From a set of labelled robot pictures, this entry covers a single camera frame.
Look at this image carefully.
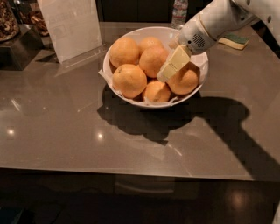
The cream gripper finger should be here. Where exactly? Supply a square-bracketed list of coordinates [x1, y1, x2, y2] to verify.
[157, 45, 192, 82]
[168, 38, 179, 49]

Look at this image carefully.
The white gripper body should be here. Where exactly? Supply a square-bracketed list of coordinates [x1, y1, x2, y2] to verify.
[178, 12, 218, 54]

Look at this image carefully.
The orange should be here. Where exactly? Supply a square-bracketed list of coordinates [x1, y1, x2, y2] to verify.
[112, 64, 147, 99]
[139, 45, 169, 78]
[142, 80, 172, 102]
[167, 62, 200, 95]
[109, 37, 140, 67]
[138, 36, 164, 54]

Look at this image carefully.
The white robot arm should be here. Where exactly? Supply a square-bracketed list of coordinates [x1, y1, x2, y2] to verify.
[157, 0, 280, 82]

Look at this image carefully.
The white ceramic bowl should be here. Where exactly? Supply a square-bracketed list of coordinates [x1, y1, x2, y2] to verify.
[99, 26, 208, 109]

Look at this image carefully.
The plastic water bottle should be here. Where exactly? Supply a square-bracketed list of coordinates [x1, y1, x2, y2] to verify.
[171, 0, 188, 29]

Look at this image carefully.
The yellow green sponge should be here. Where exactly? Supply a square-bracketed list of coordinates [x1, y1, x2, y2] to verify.
[218, 33, 249, 51]

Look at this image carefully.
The clear acrylic sign holder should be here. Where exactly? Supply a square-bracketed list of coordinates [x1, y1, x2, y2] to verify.
[37, 0, 105, 67]

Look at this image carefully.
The dark square box stand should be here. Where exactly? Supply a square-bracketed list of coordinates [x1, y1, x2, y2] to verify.
[0, 24, 44, 71]

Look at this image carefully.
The glass jar of snacks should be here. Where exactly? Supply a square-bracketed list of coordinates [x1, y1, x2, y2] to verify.
[0, 0, 20, 42]

